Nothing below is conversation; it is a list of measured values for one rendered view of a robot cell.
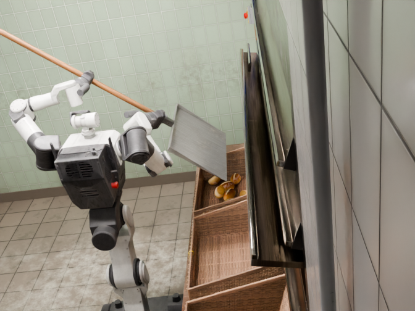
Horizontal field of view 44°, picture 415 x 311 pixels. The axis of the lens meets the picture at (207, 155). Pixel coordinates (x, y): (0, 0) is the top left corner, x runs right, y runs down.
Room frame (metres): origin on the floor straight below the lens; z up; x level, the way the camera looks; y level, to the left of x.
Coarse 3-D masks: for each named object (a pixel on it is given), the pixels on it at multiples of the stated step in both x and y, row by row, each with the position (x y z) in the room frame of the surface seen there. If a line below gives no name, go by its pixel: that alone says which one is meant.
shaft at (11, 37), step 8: (0, 32) 2.65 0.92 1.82; (16, 40) 2.64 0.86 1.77; (32, 48) 2.64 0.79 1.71; (48, 56) 2.63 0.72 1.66; (56, 64) 2.63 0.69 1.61; (64, 64) 2.63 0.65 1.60; (72, 72) 2.62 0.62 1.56; (80, 72) 2.62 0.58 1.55; (96, 80) 2.62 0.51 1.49; (104, 88) 2.60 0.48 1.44; (120, 96) 2.59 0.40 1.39; (136, 104) 2.59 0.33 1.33
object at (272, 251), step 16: (256, 64) 2.66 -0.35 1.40; (256, 80) 2.43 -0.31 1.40; (256, 96) 2.23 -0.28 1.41; (256, 112) 2.05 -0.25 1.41; (256, 128) 1.90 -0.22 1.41; (256, 144) 1.76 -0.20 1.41; (256, 160) 1.64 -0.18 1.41; (256, 176) 1.53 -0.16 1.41; (272, 176) 1.52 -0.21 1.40; (256, 192) 1.43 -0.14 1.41; (272, 192) 1.43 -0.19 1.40; (256, 208) 1.34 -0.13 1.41; (272, 208) 1.34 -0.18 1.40; (256, 224) 1.26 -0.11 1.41; (272, 224) 1.25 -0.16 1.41; (272, 240) 1.18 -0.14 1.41; (272, 256) 1.11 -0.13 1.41; (288, 256) 1.11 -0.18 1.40
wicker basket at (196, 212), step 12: (228, 156) 2.84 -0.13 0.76; (240, 156) 2.83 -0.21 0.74; (240, 168) 2.83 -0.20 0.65; (204, 180) 2.87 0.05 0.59; (228, 180) 2.82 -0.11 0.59; (240, 180) 2.80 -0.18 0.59; (204, 192) 2.73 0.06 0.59; (204, 204) 2.60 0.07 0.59; (216, 204) 2.32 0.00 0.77; (228, 204) 2.31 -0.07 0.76; (204, 228) 2.33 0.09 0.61
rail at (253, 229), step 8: (240, 56) 2.74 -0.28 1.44; (240, 64) 2.64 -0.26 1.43; (248, 120) 1.94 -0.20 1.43; (248, 128) 1.86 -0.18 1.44; (248, 136) 1.79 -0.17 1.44; (248, 144) 1.72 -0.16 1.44; (248, 152) 1.66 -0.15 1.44; (248, 160) 1.60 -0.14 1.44; (248, 168) 1.55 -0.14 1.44; (248, 176) 1.50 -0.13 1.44; (248, 184) 1.45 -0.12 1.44; (248, 192) 1.40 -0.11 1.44; (248, 200) 1.36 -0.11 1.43; (256, 232) 1.19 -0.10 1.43; (256, 240) 1.16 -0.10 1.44; (256, 248) 1.12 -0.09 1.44; (256, 256) 1.10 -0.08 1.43
